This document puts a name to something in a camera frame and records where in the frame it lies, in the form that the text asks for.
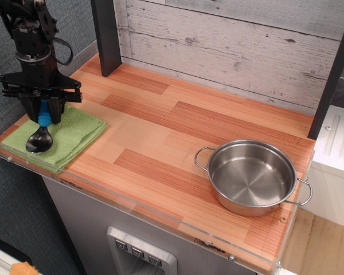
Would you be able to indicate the dark grey right post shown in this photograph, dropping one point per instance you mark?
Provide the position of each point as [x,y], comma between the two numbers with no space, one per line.
[328,92]

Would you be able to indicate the green folded towel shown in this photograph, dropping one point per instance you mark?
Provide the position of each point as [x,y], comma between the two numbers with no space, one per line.
[76,130]

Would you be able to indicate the silver dispenser panel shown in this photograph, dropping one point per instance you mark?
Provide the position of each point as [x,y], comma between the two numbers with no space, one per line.
[133,255]

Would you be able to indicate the clear acrylic edge guard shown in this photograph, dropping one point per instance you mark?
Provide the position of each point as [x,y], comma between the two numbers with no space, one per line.
[181,201]

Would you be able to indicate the blue handled metal spoon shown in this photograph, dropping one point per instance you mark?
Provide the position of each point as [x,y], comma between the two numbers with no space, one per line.
[41,141]

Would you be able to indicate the orange black object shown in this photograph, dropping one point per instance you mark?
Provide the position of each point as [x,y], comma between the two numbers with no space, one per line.
[13,261]

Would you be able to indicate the stainless steel pot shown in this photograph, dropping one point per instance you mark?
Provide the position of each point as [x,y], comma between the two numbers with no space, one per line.
[249,177]

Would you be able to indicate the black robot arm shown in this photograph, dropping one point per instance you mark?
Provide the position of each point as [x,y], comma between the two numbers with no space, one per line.
[34,31]

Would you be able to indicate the dark grey post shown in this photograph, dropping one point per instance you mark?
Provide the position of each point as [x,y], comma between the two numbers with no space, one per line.
[328,92]
[106,30]

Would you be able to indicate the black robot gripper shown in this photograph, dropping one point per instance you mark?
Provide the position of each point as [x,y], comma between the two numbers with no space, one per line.
[44,81]

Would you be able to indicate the dark grey left post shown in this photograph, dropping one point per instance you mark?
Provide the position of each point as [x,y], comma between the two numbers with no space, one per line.
[106,30]

